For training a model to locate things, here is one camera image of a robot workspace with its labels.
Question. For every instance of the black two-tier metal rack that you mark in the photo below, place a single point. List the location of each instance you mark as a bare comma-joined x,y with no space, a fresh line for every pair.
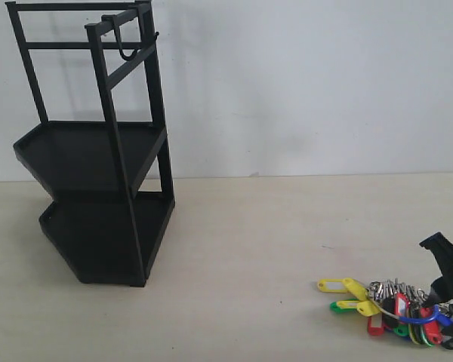
110,181

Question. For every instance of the bunch of colourful key tags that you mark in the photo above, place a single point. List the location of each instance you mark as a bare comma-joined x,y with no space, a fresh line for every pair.
395,307

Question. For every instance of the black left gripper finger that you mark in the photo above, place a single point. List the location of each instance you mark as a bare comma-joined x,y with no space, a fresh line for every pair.
442,250

